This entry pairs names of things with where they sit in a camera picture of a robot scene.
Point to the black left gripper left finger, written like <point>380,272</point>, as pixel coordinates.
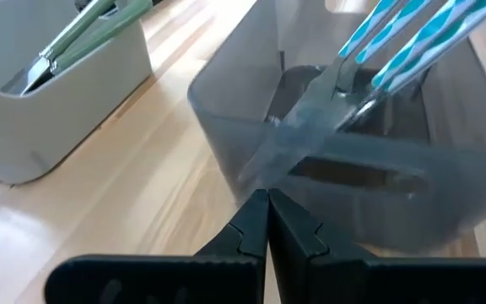
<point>163,278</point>

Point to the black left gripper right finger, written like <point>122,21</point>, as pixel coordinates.
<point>352,278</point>

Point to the dark smoky plastic bin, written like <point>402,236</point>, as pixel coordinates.
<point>226,126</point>

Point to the light gray plastic bin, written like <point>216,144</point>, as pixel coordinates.
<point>57,126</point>

